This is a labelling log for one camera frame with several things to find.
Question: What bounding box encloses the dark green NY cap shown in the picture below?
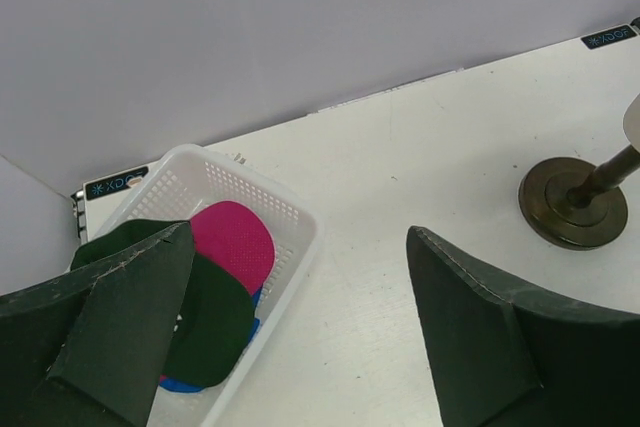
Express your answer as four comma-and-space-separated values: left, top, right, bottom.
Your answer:
71, 219, 254, 387

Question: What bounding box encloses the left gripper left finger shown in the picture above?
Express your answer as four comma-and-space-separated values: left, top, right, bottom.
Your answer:
1, 221, 195, 426

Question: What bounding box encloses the white plastic basket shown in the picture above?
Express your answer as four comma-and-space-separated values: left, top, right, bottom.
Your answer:
74, 144, 323, 426

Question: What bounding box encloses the cream mannequin head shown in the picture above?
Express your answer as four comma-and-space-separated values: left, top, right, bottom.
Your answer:
623, 95, 640, 151

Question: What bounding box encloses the blue cap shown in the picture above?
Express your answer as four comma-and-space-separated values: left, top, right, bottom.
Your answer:
159, 289, 262, 394

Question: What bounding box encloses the brown mannequin stand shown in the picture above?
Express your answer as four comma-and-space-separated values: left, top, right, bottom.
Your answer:
518, 145, 639, 251

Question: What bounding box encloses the aluminium rail frame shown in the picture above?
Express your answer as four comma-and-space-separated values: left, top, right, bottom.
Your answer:
70, 189, 88, 244

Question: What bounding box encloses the blue logo sticker right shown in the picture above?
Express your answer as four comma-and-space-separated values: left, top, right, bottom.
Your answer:
580, 24, 638, 50

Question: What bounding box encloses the pink cap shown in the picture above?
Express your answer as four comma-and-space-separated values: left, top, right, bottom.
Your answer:
190, 200, 276, 296

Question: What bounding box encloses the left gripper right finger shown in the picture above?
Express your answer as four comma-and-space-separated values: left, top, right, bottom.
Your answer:
406, 226, 639, 426

